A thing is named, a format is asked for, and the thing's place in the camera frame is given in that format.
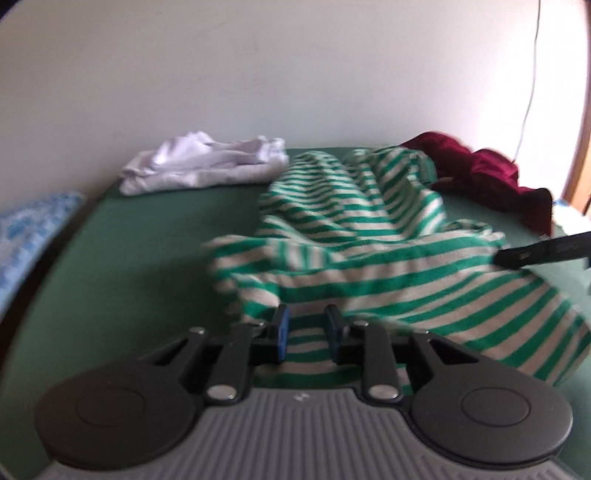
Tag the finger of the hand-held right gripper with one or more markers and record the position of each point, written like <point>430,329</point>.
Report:
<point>545,251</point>

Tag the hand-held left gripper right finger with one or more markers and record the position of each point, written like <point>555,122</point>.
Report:
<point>333,332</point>

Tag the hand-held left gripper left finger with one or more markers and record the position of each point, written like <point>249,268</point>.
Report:
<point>282,330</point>

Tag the green striped shirt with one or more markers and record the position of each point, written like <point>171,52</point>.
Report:
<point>369,230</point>

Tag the dark red sweater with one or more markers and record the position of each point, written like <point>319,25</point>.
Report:
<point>480,175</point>

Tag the green blanket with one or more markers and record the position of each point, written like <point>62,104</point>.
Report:
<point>138,258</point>

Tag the white garment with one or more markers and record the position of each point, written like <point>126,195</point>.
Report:
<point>198,161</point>

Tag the blue patterned cloth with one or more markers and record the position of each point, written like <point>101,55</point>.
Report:
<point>27,230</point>

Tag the wooden door frame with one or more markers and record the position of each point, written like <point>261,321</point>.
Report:
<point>581,170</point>

